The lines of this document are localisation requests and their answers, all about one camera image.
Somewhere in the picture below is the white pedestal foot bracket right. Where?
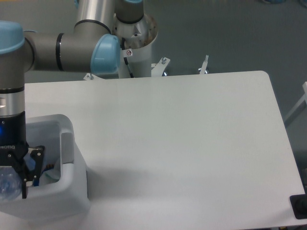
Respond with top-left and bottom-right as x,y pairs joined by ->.
198,55 -> 209,74

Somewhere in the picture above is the black clamp at table edge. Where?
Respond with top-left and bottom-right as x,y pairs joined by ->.
290,194 -> 307,219

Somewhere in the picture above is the blue snack packet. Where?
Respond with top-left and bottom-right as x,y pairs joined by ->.
24,153 -> 51,186

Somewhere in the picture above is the white frame at right edge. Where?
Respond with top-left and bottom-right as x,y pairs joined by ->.
283,81 -> 307,127

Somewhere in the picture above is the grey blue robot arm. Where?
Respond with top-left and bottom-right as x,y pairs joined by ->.
0,0 -> 144,198

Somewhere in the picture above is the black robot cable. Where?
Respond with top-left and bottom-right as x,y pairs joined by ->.
121,37 -> 134,78

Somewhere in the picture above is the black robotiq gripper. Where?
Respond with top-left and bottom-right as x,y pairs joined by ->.
0,112 -> 45,199

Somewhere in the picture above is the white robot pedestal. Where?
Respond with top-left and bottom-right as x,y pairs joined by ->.
112,14 -> 158,79

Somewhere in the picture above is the white pedestal foot bracket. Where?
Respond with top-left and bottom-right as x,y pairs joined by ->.
198,55 -> 209,74
83,73 -> 100,81

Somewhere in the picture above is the white plastic wrapper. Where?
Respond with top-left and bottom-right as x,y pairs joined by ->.
40,158 -> 61,183

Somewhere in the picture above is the white trash can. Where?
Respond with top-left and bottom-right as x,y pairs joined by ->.
0,115 -> 90,222

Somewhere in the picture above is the clear plastic bottle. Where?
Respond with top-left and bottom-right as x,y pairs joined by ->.
0,167 -> 22,203

